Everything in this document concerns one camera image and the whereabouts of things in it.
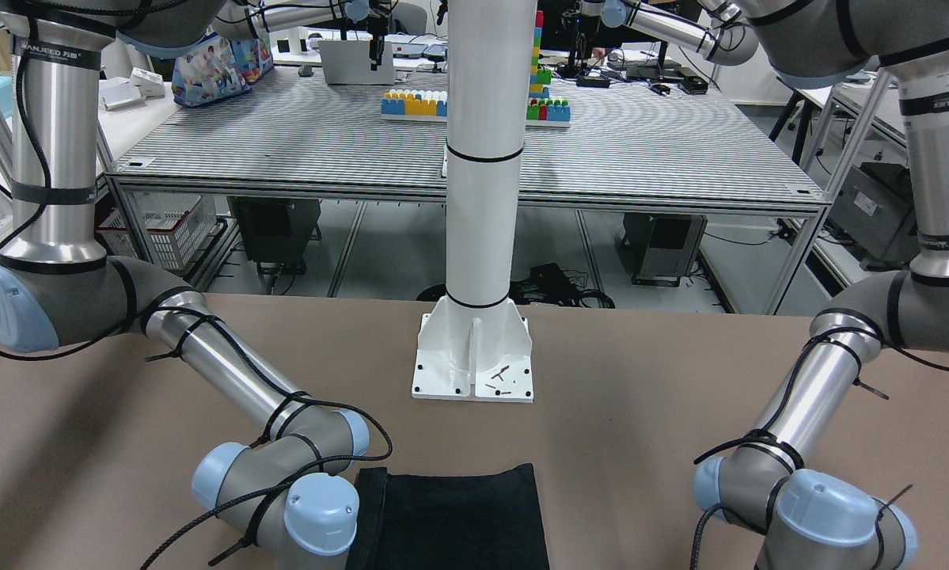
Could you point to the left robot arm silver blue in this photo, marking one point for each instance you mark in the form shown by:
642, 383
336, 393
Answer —
809, 519

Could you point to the striped metal work table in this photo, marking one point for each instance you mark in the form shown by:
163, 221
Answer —
626, 149

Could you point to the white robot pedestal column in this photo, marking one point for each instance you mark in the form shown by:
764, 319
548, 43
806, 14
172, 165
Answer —
475, 345

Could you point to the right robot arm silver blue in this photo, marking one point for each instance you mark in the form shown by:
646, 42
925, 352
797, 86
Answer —
60, 292

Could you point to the black printed t-shirt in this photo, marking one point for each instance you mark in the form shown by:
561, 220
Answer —
477, 522

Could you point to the colourful toy brick set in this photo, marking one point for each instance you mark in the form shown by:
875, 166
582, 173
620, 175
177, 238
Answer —
540, 109

